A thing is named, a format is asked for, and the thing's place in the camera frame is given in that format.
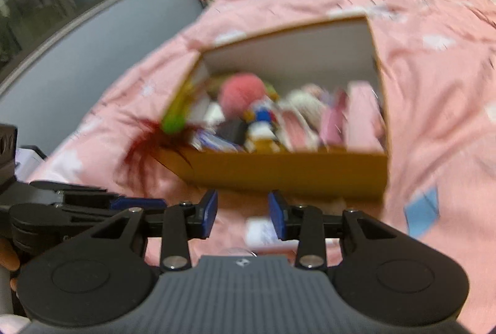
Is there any small black box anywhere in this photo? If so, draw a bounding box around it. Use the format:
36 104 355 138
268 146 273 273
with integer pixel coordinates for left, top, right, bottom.
216 120 249 145

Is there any person's left hand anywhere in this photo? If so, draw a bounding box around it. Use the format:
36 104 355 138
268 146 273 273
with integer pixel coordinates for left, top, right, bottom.
0 237 21 292

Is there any orange cardboard box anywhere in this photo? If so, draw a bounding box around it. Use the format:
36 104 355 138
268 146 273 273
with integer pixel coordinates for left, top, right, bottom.
157 14 389 203

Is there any white pink crochet bunny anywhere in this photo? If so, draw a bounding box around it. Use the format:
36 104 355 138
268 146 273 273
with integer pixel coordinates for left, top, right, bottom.
287 90 328 121

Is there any feather cat teaser wand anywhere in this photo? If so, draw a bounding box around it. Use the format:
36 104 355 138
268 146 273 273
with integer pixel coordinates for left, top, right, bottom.
123 80 204 175

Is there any pink printed blanket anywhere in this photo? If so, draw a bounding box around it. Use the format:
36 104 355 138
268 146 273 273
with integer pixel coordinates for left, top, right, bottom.
23 0 496 319

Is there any toy figure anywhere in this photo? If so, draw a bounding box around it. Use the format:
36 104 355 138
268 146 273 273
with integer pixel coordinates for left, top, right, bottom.
244 102 281 153

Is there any pink fluffy pompom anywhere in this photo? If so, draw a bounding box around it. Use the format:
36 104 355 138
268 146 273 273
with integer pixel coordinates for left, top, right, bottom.
218 73 268 121

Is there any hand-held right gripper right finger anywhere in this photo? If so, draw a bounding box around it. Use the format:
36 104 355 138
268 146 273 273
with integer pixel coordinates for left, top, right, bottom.
268 190 423 273

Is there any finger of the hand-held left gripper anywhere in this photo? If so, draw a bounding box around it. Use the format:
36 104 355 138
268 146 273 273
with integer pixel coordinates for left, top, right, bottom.
30 181 109 199
62 192 168 214

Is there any magenta flat box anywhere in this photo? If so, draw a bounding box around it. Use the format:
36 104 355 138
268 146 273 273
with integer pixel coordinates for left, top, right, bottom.
320 90 348 147

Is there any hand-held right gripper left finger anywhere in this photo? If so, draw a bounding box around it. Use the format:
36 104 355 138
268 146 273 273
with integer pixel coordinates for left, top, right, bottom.
58 190 218 273

